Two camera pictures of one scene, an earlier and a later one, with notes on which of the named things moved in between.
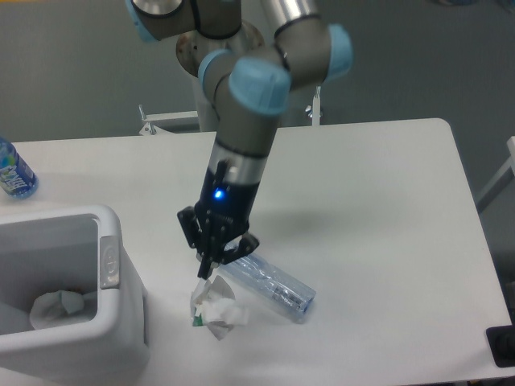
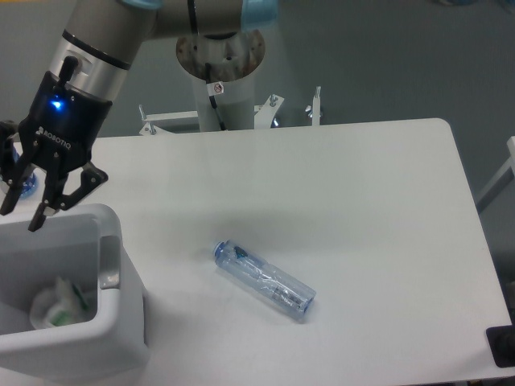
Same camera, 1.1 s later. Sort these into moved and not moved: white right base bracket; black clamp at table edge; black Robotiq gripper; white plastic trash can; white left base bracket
Moved: black Robotiq gripper
Not moved: black clamp at table edge; white plastic trash can; white right base bracket; white left base bracket
